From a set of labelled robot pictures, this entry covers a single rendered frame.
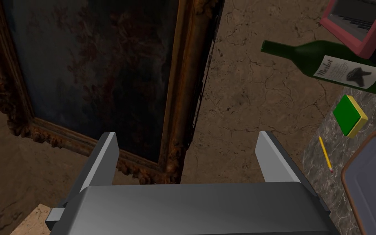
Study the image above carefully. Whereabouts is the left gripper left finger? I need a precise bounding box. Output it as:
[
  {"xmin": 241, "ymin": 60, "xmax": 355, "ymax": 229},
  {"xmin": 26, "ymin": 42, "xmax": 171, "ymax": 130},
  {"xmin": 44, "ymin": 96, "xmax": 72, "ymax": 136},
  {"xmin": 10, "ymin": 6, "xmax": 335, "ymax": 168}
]
[{"xmin": 66, "ymin": 132, "xmax": 120, "ymax": 206}]

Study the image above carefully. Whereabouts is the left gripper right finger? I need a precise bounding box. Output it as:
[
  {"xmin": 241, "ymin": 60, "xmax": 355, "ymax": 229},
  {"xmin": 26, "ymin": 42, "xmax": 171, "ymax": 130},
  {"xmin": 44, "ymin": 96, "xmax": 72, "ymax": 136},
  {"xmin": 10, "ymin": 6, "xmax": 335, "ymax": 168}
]
[{"xmin": 254, "ymin": 130, "xmax": 321, "ymax": 203}]

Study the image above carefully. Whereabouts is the green wine bottle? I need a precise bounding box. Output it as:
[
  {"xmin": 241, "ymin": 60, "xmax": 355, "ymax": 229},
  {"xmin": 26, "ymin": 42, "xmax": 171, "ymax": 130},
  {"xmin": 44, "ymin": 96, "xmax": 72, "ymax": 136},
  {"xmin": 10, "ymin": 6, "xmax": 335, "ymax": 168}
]
[{"xmin": 260, "ymin": 40, "xmax": 376, "ymax": 98}]

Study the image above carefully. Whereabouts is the grey tray with brown rim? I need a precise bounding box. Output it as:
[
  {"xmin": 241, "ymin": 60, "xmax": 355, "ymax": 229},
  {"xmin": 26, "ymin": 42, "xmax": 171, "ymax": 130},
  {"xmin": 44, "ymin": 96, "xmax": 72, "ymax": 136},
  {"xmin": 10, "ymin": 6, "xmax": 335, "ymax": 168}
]
[{"xmin": 341, "ymin": 130, "xmax": 376, "ymax": 235}]

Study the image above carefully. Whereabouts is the yellow pencil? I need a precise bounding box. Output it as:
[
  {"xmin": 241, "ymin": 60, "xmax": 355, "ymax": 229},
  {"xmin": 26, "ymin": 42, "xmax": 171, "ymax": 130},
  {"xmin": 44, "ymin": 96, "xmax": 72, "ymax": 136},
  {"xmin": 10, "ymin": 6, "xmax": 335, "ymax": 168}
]
[{"xmin": 318, "ymin": 135, "xmax": 334, "ymax": 173}]

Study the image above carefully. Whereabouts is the dark painting in ornate frame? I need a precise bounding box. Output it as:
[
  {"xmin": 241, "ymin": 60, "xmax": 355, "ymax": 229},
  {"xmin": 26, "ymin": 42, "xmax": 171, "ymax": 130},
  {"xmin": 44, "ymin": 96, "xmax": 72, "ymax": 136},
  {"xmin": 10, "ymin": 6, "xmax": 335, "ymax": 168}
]
[{"xmin": 0, "ymin": 0, "xmax": 225, "ymax": 185}]

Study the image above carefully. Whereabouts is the green and yellow sponge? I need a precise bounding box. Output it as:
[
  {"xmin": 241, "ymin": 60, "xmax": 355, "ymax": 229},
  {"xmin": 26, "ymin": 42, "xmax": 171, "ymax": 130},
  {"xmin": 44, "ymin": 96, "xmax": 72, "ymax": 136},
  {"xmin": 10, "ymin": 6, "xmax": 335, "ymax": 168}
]
[{"xmin": 333, "ymin": 94, "xmax": 369, "ymax": 139}]

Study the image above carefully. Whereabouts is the pink framed box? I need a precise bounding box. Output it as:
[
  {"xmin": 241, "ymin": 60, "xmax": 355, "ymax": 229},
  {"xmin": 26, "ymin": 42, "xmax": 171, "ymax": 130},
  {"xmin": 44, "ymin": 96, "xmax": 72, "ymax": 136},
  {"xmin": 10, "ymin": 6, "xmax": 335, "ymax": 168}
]
[{"xmin": 319, "ymin": 0, "xmax": 376, "ymax": 60}]

